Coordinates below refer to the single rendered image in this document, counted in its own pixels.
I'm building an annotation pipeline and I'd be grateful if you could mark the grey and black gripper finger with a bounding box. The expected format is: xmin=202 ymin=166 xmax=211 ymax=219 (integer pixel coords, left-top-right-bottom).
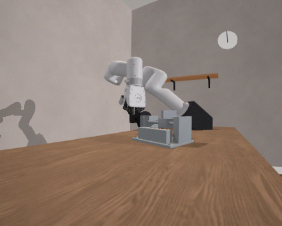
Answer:
xmin=135 ymin=107 xmax=145 ymax=117
xmin=123 ymin=100 xmax=135 ymax=123

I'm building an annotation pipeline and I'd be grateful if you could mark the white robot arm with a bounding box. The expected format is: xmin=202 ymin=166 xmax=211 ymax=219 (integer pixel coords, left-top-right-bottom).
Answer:
xmin=104 ymin=57 xmax=189 ymax=116

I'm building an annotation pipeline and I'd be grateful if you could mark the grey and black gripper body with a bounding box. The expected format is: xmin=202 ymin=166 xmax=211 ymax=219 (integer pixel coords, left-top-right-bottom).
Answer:
xmin=124 ymin=84 xmax=145 ymax=108

